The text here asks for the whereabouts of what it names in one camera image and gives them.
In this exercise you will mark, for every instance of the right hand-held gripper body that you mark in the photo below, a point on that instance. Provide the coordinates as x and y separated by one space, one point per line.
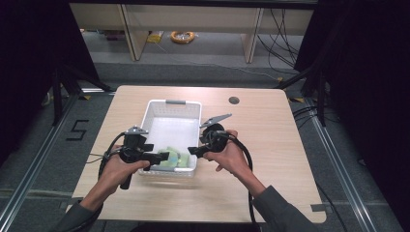
214 135

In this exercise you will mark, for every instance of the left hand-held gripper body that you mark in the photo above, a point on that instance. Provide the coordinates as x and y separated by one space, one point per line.
132 148

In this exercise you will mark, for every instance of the green fuzzy glove blue dots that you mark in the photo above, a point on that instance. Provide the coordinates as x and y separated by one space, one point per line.
170 158

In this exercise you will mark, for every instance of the white plastic basket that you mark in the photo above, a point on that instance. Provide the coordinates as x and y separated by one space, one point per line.
172 135

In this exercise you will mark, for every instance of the person's right hand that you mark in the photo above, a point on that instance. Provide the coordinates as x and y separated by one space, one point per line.
230 158

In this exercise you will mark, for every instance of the person's left hand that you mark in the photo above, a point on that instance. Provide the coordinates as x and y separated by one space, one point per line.
121 174

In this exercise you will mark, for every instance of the round table grommet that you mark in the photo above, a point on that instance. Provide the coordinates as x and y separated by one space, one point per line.
234 100

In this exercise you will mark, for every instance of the black metal stand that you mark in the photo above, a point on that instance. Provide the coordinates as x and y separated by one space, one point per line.
314 87
63 87

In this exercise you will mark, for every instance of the yellow packet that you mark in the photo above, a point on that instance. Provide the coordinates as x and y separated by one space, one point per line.
155 37

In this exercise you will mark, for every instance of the dark curtain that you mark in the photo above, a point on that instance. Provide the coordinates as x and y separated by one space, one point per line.
364 80
35 64

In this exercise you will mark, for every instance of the metal floor rail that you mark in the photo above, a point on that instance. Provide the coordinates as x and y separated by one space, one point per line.
341 174
35 161

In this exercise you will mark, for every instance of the light wooden desk frame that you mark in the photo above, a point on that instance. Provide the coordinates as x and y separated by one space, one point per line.
193 19

